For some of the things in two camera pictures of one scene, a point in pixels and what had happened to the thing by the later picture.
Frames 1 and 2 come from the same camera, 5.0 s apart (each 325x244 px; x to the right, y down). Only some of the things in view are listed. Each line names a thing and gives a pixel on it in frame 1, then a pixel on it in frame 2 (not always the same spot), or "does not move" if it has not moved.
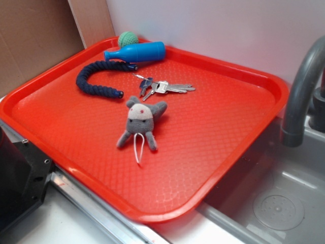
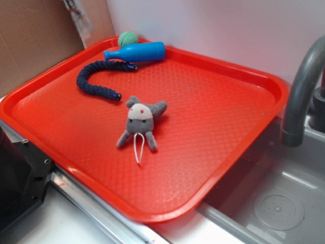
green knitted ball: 127,38 does not move
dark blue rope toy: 82,79 does not move
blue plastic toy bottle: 138,52 does not move
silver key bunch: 149,86 -> 83,23
